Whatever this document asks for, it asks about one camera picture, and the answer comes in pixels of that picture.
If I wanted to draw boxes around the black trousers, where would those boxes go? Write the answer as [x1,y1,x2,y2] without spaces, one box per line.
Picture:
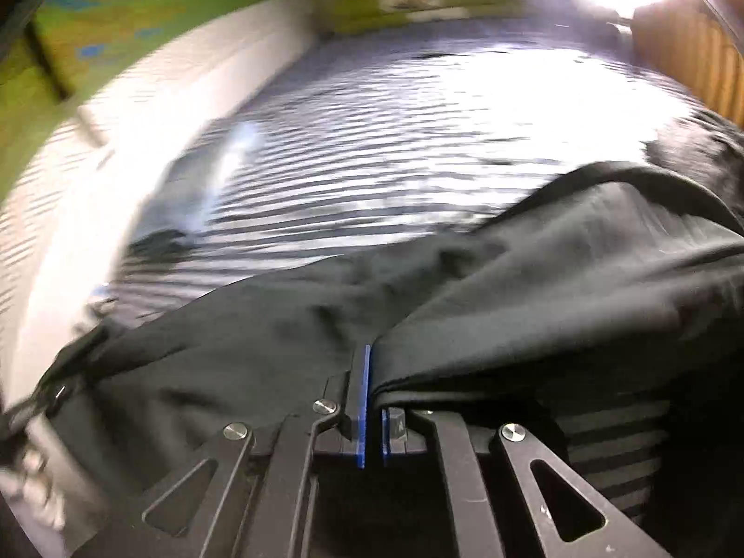
[38,163,743,557]

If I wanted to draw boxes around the striped blue grey bedspread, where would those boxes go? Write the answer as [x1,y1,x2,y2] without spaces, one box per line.
[110,19,715,326]

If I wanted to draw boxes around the folded light blue towel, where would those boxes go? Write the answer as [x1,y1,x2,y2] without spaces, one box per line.
[126,121,262,259]

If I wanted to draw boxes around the dark grey button shirt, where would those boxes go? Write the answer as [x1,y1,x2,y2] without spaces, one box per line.
[644,108,744,217]

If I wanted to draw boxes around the wooden slatted bed rail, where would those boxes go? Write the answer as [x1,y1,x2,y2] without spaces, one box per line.
[631,0,743,126]

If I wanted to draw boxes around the green yellow wall map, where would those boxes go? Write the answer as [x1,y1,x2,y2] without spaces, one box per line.
[1,0,265,192]

